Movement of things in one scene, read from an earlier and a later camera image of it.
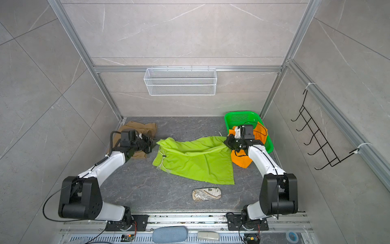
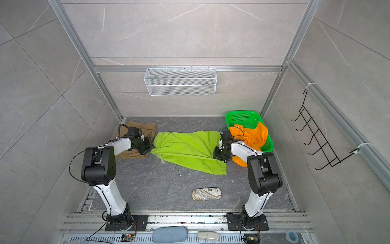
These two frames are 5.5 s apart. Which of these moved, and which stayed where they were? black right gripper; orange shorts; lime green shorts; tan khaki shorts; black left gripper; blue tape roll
Moved: lime green shorts; black right gripper
Stayed: blue tape roll; black left gripper; orange shorts; tan khaki shorts
